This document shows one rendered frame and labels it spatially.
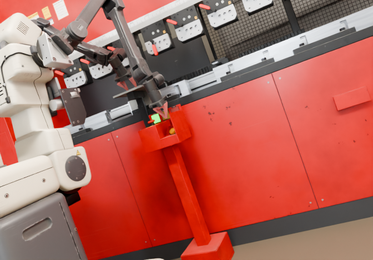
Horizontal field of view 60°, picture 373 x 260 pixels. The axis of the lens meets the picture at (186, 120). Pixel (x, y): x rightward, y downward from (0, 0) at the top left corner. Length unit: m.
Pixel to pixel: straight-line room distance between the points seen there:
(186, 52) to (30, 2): 1.08
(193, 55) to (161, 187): 1.03
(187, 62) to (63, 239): 1.69
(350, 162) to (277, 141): 0.35
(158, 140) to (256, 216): 0.68
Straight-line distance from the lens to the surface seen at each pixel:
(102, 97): 2.73
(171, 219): 1.97
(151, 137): 1.62
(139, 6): 2.03
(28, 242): 1.02
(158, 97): 1.57
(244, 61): 1.84
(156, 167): 1.90
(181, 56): 2.47
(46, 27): 1.96
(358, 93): 1.73
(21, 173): 1.03
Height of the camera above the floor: 0.78
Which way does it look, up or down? 1 degrees down
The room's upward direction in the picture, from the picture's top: 20 degrees counter-clockwise
